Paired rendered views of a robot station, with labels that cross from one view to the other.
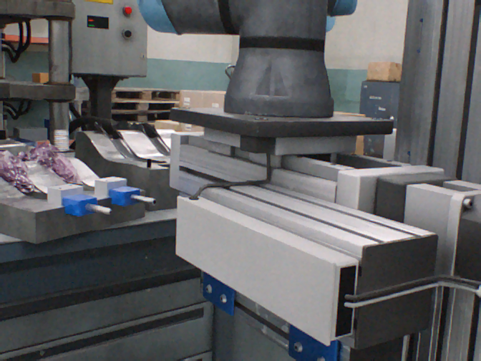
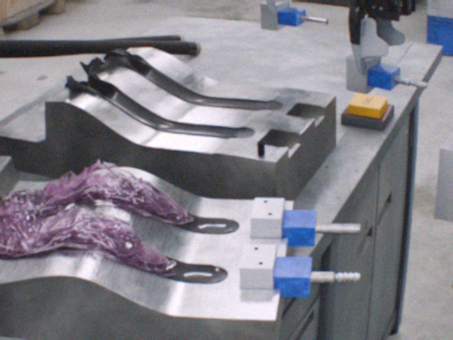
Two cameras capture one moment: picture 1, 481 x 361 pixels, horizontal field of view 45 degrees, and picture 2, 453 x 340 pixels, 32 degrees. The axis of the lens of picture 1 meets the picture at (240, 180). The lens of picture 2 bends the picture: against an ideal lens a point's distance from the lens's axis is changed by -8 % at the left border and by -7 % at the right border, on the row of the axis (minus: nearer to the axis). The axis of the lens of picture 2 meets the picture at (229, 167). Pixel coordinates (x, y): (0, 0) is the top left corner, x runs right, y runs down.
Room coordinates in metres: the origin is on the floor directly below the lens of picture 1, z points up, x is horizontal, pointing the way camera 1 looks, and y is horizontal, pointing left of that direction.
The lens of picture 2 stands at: (0.31, 0.66, 1.36)
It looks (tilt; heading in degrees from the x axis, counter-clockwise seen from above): 26 degrees down; 335
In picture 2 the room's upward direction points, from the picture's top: 3 degrees counter-clockwise
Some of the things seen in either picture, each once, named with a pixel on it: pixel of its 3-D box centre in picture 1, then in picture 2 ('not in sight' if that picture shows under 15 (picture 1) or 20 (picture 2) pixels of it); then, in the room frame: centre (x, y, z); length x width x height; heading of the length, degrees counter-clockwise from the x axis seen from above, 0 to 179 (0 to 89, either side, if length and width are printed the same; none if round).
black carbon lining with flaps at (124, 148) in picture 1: (144, 141); (159, 91); (1.43, 0.25, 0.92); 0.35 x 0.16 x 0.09; 39
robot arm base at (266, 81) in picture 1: (280, 76); not in sight; (0.80, -0.05, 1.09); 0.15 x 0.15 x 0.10
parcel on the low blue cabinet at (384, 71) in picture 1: (384, 71); not in sight; (8.58, -2.02, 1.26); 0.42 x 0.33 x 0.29; 37
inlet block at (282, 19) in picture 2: not in sight; (296, 17); (1.64, -0.11, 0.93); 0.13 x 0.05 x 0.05; 33
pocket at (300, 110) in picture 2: not in sight; (306, 121); (1.31, 0.07, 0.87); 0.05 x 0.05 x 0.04; 39
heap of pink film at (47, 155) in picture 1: (15, 160); (77, 211); (1.16, 0.46, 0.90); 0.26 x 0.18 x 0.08; 57
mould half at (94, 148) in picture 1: (144, 160); (156, 116); (1.45, 0.25, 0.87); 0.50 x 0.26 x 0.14; 39
